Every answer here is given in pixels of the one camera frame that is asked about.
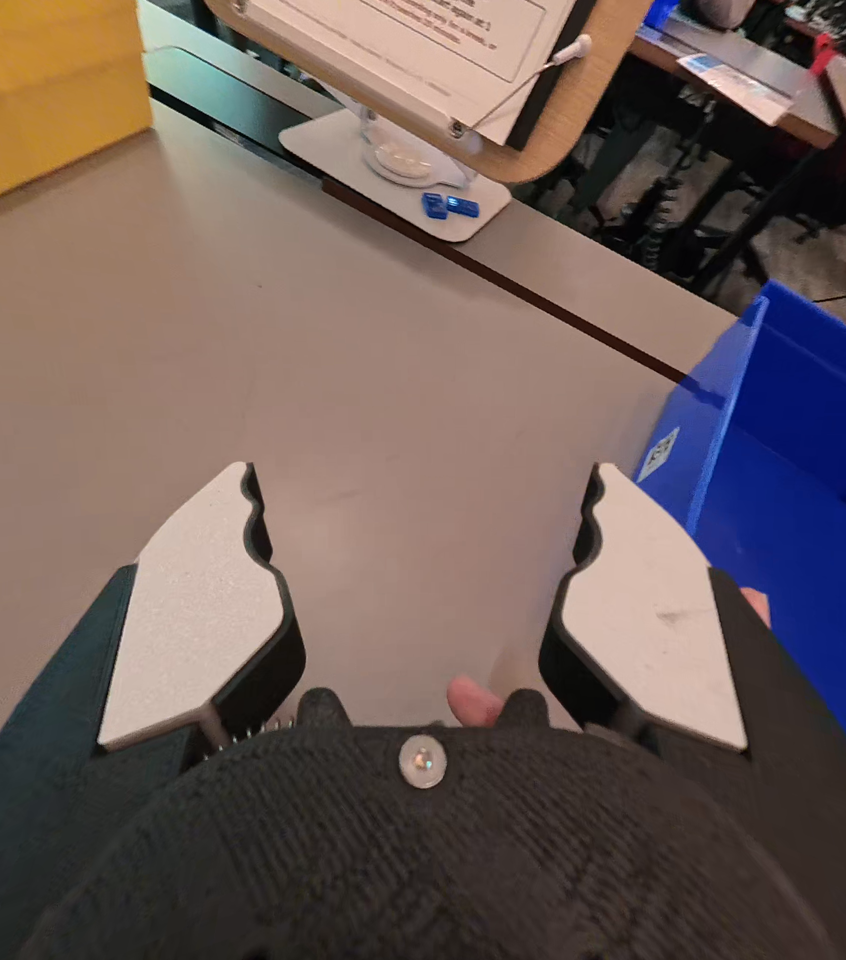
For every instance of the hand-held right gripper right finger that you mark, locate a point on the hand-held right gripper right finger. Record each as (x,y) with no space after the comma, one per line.
(655,622)

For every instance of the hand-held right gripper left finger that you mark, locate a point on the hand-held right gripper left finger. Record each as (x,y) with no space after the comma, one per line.
(198,615)

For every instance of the blue plastic bin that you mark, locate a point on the blue plastic bin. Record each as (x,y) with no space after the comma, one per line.
(805,525)
(659,11)

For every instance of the yellow plastic bin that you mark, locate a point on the yellow plastic bin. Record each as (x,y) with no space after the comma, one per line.
(18,97)

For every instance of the person's right hand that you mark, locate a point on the person's right hand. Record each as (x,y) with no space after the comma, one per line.
(475,701)

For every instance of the small oblong blue plastic piece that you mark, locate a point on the small oblong blue plastic piece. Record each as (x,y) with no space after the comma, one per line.
(464,206)

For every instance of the white stand base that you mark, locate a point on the white stand base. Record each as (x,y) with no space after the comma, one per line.
(318,142)

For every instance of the white blue paper sheet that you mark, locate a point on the white blue paper sheet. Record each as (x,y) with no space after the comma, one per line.
(737,86)

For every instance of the grey desk with wooden edge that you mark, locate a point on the grey desk with wooden edge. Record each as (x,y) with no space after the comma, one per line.
(760,49)

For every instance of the printed instruction sheet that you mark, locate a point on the printed instruction sheet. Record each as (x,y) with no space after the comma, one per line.
(393,37)

